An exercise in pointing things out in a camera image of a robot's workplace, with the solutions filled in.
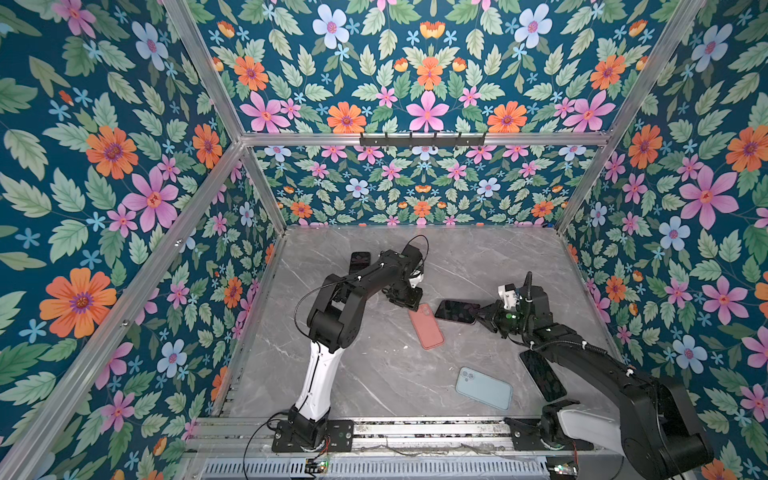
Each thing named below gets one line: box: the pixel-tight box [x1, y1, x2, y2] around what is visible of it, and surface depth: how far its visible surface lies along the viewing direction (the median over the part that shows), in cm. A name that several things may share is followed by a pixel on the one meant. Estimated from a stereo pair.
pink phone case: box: [408, 303, 445, 350], surface depth 95 cm
